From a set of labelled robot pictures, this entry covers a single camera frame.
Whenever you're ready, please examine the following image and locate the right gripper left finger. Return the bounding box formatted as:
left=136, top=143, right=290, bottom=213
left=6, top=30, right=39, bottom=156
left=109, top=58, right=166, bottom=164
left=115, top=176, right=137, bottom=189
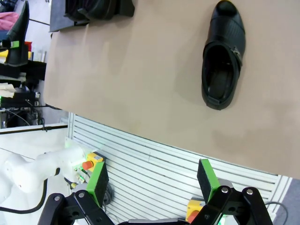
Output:
left=37, top=161, right=118, bottom=225

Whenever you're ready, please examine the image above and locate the black box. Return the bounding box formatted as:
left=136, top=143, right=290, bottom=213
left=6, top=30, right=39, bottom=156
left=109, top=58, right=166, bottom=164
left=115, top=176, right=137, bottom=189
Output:
left=14, top=92, right=39, bottom=107

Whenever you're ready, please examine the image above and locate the yellow emergency stop button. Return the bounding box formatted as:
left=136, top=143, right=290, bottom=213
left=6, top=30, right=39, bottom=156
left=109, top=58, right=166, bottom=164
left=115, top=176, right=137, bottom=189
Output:
left=187, top=197, right=205, bottom=223
left=85, top=151, right=105, bottom=171

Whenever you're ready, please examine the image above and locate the pink cloth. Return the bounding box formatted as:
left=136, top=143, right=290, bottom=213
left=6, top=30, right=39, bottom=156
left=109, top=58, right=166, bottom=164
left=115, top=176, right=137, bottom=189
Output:
left=0, top=11, right=19, bottom=31

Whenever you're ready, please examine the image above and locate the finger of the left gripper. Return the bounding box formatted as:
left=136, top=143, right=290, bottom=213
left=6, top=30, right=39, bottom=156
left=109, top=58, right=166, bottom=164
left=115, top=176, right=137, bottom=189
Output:
left=1, top=39, right=20, bottom=49

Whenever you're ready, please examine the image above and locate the white slatted base panel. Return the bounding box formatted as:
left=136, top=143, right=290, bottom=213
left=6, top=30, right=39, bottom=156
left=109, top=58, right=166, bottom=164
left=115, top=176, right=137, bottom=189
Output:
left=60, top=112, right=293, bottom=225

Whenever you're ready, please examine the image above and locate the black shoe stand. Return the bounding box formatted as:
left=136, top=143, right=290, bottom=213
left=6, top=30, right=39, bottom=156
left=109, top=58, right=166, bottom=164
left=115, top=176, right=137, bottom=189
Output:
left=75, top=0, right=136, bottom=26

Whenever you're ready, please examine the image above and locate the black tripod leg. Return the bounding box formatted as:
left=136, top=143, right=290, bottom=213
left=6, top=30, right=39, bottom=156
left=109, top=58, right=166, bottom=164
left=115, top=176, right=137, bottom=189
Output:
left=0, top=124, right=68, bottom=135

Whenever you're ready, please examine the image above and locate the black power cable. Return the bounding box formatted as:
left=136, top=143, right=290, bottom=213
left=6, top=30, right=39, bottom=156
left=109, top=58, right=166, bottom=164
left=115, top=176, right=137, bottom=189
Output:
left=0, top=178, right=49, bottom=214

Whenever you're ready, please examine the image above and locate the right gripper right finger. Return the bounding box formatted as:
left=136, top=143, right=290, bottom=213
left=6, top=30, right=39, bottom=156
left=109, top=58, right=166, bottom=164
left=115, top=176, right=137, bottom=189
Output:
left=189, top=158, right=274, bottom=225

